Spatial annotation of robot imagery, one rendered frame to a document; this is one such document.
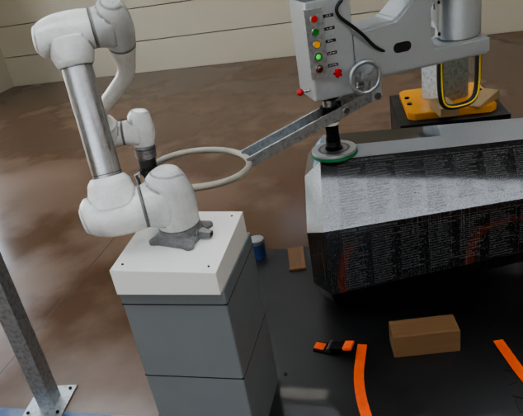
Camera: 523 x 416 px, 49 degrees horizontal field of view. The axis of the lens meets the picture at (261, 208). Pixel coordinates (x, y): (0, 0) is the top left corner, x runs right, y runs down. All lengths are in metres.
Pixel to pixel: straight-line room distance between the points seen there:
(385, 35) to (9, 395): 2.47
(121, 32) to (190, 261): 0.79
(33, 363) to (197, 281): 1.15
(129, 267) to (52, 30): 0.81
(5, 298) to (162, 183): 1.01
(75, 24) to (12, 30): 8.73
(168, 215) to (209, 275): 0.26
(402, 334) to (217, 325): 0.99
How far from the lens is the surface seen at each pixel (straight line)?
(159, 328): 2.15
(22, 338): 2.78
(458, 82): 3.56
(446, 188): 2.65
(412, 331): 2.73
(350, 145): 2.75
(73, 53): 1.98
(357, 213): 2.59
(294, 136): 2.59
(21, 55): 10.76
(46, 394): 2.97
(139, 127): 2.39
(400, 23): 2.62
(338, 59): 2.52
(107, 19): 1.98
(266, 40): 8.98
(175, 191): 1.95
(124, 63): 2.12
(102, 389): 2.99
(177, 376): 2.29
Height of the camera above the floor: 1.88
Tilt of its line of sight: 26 degrees down
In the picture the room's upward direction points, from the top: 10 degrees counter-clockwise
